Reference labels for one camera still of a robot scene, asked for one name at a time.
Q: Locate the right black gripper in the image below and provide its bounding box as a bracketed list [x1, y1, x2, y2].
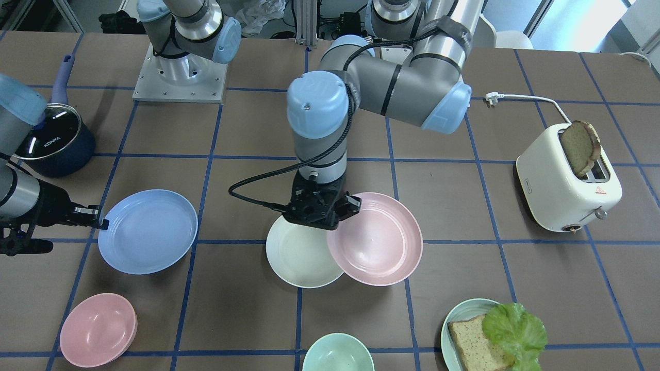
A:
[1, 183, 109, 257]

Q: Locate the aluminium frame post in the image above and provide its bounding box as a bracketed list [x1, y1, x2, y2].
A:
[292, 1, 320, 49]

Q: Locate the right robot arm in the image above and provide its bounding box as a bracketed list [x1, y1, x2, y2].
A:
[1, 1, 241, 256]

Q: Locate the blue plate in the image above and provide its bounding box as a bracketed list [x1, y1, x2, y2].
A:
[97, 189, 199, 275]

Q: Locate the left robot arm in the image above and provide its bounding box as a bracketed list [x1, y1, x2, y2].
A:
[282, 1, 484, 230]

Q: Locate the white toaster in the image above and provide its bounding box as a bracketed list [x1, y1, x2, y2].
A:
[515, 124, 623, 232]

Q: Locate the green lettuce leaf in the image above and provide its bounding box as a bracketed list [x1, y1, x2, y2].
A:
[482, 302, 548, 370]

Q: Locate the cream white plate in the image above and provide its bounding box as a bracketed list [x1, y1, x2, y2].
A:
[266, 216, 344, 289]

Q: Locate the green plate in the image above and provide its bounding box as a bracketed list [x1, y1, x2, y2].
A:
[439, 298, 500, 370]

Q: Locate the pink bowl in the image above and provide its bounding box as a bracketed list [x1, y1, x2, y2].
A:
[59, 293, 138, 368]

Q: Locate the bread slice on plate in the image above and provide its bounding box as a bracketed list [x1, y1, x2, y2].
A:
[448, 314, 515, 370]

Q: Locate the white chair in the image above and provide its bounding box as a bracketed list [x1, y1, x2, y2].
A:
[472, 14, 534, 49]

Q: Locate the pink plate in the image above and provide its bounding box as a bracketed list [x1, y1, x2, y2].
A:
[327, 192, 424, 286]

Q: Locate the white toaster power cable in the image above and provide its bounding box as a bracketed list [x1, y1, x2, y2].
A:
[485, 91, 572, 124]

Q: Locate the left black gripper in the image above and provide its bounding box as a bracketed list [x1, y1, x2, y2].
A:
[283, 172, 361, 231]

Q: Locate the toast slice in toaster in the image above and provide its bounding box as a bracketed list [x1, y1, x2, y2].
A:
[559, 120, 602, 179]

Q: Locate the blue saucepan with lid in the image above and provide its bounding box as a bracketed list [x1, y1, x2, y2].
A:
[14, 54, 96, 178]

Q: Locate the green bowl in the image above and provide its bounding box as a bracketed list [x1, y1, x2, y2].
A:
[302, 333, 375, 370]

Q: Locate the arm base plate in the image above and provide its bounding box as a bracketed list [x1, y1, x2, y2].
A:
[132, 44, 228, 104]
[380, 47, 412, 65]

